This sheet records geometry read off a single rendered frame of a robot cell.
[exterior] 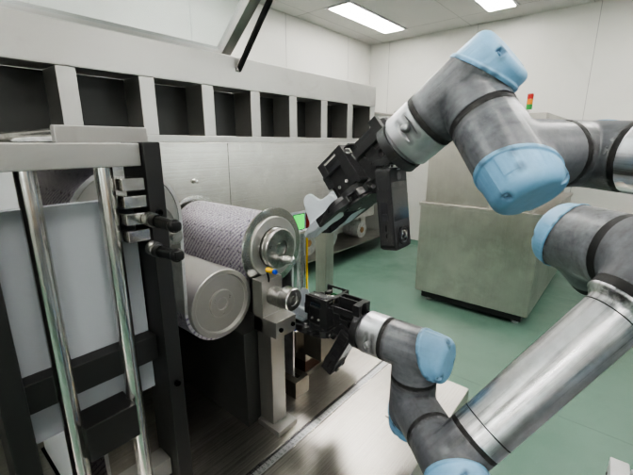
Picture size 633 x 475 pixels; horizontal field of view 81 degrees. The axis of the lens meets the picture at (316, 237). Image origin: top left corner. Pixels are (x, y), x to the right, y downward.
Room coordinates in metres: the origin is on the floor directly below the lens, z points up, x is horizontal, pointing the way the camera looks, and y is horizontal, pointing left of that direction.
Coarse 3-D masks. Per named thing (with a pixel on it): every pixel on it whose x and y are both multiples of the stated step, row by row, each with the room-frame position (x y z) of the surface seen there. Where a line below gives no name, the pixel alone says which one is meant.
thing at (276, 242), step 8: (272, 232) 0.65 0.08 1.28; (280, 232) 0.66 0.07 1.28; (288, 232) 0.67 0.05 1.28; (264, 240) 0.64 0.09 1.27; (272, 240) 0.64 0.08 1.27; (280, 240) 0.66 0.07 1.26; (288, 240) 0.67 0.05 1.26; (264, 248) 0.63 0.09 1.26; (272, 248) 0.64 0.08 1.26; (280, 248) 0.66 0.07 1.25; (288, 248) 0.67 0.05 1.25; (264, 256) 0.63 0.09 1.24; (272, 256) 0.64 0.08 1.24; (280, 256) 0.66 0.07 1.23; (272, 264) 0.64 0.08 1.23; (280, 264) 0.66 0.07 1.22
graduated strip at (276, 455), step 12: (372, 372) 0.79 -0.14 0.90; (360, 384) 0.74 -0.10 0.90; (348, 396) 0.70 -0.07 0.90; (324, 408) 0.66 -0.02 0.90; (336, 408) 0.66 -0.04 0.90; (312, 420) 0.63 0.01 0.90; (300, 432) 0.60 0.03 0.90; (288, 444) 0.57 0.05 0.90; (276, 456) 0.54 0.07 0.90; (252, 468) 0.52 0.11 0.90; (264, 468) 0.51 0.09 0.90
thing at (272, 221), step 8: (264, 224) 0.65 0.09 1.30; (272, 224) 0.66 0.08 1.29; (280, 224) 0.68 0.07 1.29; (288, 224) 0.70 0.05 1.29; (256, 232) 0.63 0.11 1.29; (264, 232) 0.65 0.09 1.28; (256, 240) 0.63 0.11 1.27; (256, 248) 0.63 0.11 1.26; (256, 256) 0.63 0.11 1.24; (256, 264) 0.63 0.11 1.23; (264, 264) 0.65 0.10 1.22; (288, 264) 0.69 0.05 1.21; (264, 272) 0.65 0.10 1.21; (280, 272) 0.68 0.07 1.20
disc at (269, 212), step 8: (272, 208) 0.67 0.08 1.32; (280, 208) 0.69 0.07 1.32; (256, 216) 0.64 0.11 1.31; (264, 216) 0.66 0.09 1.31; (272, 216) 0.67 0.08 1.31; (280, 216) 0.69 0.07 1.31; (288, 216) 0.70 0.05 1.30; (256, 224) 0.64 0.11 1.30; (296, 224) 0.72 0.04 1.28; (248, 232) 0.63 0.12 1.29; (296, 232) 0.72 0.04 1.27; (248, 240) 0.63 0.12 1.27; (296, 240) 0.72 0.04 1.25; (248, 248) 0.62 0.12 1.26; (296, 248) 0.72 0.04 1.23; (248, 256) 0.62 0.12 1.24; (296, 256) 0.72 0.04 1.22; (248, 264) 0.62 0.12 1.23; (248, 272) 0.62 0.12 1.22; (256, 272) 0.64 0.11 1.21
